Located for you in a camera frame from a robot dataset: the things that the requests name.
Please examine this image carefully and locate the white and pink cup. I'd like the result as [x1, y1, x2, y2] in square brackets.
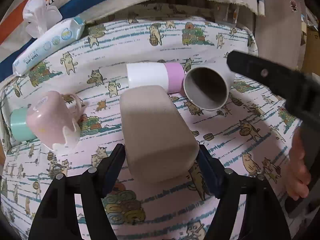
[126, 62, 184, 94]

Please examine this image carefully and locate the white cylindrical cup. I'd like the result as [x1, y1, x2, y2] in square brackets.
[183, 58, 235, 111]

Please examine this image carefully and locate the wooden cabinet panel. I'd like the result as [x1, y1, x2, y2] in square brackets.
[255, 0, 305, 69]

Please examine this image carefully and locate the right hand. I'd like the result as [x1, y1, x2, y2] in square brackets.
[285, 127, 311, 201]

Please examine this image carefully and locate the baby wipes pack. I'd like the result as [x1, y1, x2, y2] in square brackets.
[12, 0, 86, 77]

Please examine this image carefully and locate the pink mug with handle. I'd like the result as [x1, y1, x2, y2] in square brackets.
[26, 90, 82, 154]

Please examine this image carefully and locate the beige square cup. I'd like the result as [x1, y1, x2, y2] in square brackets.
[119, 86, 200, 183]

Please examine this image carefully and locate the mint green cup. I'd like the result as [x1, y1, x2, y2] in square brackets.
[10, 108, 36, 141]

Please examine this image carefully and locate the cat pattern bed sheet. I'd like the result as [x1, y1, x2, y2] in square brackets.
[0, 2, 306, 240]

